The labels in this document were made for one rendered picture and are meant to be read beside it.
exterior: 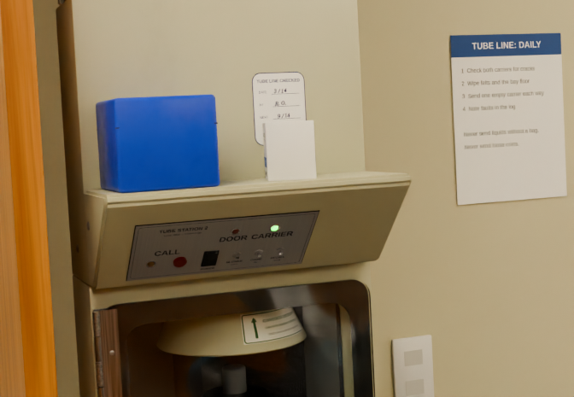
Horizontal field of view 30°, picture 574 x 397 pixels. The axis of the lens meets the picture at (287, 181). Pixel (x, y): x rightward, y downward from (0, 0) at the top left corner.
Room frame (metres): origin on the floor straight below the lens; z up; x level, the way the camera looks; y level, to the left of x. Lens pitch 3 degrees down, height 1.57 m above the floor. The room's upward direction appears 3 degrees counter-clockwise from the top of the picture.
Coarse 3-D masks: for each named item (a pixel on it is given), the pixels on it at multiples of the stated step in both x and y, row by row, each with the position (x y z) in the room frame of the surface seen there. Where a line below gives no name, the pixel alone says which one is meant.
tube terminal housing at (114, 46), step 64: (128, 0) 1.12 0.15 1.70; (192, 0) 1.15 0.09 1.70; (256, 0) 1.17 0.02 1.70; (320, 0) 1.20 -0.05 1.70; (64, 64) 1.17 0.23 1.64; (128, 64) 1.12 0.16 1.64; (192, 64) 1.14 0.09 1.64; (256, 64) 1.17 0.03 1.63; (320, 64) 1.20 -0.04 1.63; (64, 128) 1.19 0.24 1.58; (320, 128) 1.19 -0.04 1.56
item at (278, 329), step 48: (288, 288) 1.16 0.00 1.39; (336, 288) 1.18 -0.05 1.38; (144, 336) 1.11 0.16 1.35; (192, 336) 1.13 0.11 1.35; (240, 336) 1.14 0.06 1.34; (288, 336) 1.16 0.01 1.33; (336, 336) 1.18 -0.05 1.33; (144, 384) 1.11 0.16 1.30; (192, 384) 1.13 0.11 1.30; (240, 384) 1.14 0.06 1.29; (288, 384) 1.16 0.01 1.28; (336, 384) 1.18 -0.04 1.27
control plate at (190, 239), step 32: (160, 224) 1.03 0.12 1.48; (192, 224) 1.05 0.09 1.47; (224, 224) 1.06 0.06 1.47; (256, 224) 1.08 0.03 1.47; (288, 224) 1.09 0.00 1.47; (160, 256) 1.07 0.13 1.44; (192, 256) 1.08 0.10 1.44; (224, 256) 1.10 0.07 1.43; (256, 256) 1.12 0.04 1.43; (288, 256) 1.13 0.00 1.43
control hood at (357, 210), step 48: (96, 192) 1.05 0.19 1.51; (144, 192) 1.01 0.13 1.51; (192, 192) 1.02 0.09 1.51; (240, 192) 1.04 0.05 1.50; (288, 192) 1.06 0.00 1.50; (336, 192) 1.08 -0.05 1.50; (384, 192) 1.10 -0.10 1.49; (96, 240) 1.05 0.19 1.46; (336, 240) 1.14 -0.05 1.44; (384, 240) 1.16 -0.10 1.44; (96, 288) 1.08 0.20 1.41
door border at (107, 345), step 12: (108, 312) 1.10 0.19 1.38; (108, 324) 1.10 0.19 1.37; (96, 336) 1.09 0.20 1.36; (108, 336) 1.10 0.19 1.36; (96, 348) 1.09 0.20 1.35; (108, 348) 1.10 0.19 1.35; (96, 360) 1.09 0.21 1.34; (108, 360) 1.10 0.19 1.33; (108, 372) 1.09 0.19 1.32; (120, 372) 1.10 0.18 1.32; (108, 384) 1.09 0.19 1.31; (120, 384) 1.10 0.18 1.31; (108, 396) 1.09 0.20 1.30; (120, 396) 1.10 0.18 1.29
